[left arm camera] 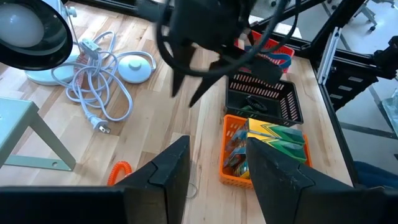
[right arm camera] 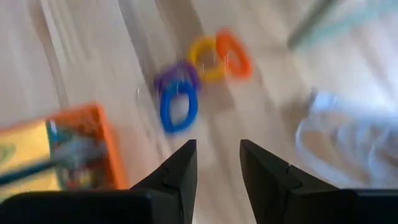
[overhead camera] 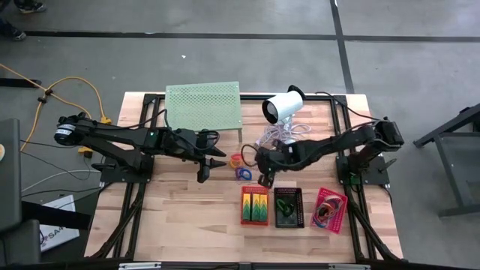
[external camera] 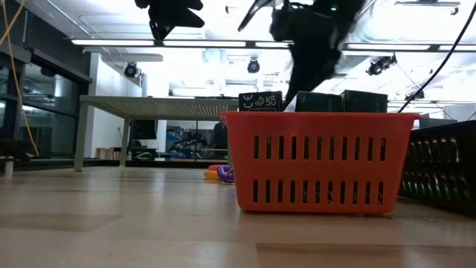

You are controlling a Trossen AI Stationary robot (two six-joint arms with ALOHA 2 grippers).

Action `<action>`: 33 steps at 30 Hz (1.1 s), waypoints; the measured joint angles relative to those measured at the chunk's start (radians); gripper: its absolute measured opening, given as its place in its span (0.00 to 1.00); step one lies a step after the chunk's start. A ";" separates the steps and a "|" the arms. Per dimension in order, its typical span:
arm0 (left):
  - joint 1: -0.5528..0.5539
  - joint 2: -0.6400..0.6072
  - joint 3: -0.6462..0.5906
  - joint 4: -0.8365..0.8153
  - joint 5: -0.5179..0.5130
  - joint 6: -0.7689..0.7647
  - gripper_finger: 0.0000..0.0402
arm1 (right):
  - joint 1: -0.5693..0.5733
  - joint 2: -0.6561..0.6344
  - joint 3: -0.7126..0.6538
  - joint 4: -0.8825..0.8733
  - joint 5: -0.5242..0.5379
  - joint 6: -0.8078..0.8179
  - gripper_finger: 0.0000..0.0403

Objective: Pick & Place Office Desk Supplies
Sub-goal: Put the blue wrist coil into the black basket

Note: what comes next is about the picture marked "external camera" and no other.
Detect purple coil wrist keychain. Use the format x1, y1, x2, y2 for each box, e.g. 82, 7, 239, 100
216, 165, 235, 184

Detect black plastic basket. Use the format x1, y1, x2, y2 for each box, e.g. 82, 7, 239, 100
397, 119, 476, 217

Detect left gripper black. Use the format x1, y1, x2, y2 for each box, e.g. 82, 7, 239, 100
134, 0, 205, 41

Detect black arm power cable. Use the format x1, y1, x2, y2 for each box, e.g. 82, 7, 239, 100
396, 1, 476, 113

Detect orange plastic basket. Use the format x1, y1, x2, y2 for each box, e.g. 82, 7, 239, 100
219, 110, 421, 216

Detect yellow extension cable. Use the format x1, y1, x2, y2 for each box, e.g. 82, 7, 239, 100
0, 0, 40, 157

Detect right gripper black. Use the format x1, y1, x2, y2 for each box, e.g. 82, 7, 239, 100
237, 0, 341, 111

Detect green perforated metal shelf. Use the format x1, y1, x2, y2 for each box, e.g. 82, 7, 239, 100
73, 95, 239, 173

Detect green blue printed box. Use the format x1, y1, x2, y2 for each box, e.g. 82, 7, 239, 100
340, 89, 390, 114
295, 91, 344, 113

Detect long ceiling light strip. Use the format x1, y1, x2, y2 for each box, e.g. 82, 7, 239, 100
341, 43, 476, 52
70, 39, 291, 48

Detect person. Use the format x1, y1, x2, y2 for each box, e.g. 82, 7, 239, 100
211, 121, 229, 160

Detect black computer monitor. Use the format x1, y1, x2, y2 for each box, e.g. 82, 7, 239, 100
129, 118, 159, 141

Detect black aluminium table frame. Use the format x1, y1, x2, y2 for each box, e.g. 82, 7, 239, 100
0, 156, 230, 178

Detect brown wooden boxes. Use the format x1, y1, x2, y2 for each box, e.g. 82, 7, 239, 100
95, 147, 130, 161

